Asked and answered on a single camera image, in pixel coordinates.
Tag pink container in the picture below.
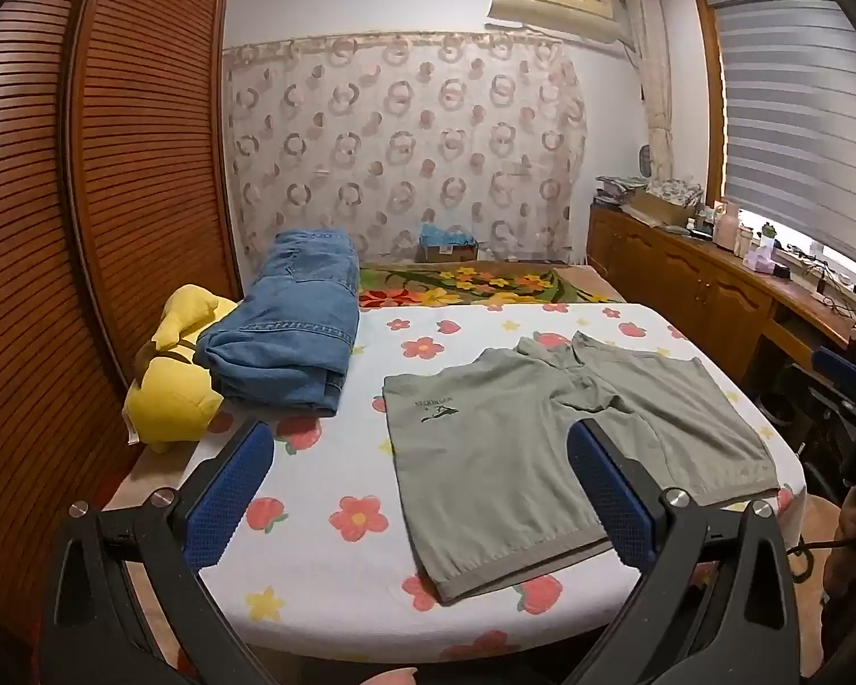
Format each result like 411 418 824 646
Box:
713 203 741 251

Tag white flower print sheet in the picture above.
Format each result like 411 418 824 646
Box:
118 300 807 664

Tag person's left hand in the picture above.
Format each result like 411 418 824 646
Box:
349 667 419 685

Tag cream corner curtain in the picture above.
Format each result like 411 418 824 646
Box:
624 0 675 183

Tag yellow plush toy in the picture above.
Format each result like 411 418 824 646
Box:
123 284 240 454

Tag folded blue jeans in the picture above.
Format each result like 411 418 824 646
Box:
194 229 361 418

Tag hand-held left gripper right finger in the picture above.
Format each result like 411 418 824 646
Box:
567 420 803 685

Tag cream air conditioner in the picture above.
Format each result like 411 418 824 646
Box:
486 0 621 44

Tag grey-green pants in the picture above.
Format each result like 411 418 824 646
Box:
383 332 782 604

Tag small cardboard box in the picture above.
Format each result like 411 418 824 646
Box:
417 223 481 264

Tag open cardboard box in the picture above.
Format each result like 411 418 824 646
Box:
624 189 700 229

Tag grey window blind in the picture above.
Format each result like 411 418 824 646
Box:
713 0 856 279

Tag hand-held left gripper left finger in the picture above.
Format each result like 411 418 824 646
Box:
39 420 276 685

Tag floral blanket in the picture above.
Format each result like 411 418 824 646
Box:
357 260 629 311

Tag circle pattern curtain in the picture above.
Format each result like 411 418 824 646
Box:
223 32 589 265

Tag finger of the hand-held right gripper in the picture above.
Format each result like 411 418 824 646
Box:
813 346 856 390

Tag black chair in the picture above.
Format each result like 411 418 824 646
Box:
763 364 839 454

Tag wooden louvered wardrobe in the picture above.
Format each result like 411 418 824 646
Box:
0 0 244 685

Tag wooden cabinet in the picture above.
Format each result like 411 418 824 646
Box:
586 203 856 379

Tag floral patterned cloth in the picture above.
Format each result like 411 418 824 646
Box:
645 177 704 208

